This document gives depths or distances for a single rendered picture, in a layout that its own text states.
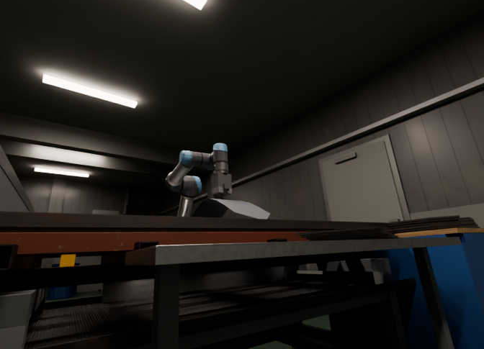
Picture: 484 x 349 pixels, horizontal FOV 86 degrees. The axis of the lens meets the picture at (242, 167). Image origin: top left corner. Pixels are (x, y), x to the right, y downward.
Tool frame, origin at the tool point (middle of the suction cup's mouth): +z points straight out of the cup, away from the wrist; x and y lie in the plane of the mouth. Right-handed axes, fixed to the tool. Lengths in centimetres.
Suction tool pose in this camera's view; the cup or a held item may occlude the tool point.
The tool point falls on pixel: (222, 204)
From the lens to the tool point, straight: 131.6
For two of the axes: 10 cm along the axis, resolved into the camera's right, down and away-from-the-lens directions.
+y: 7.6, 1.7, 6.3
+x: -6.5, 2.7, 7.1
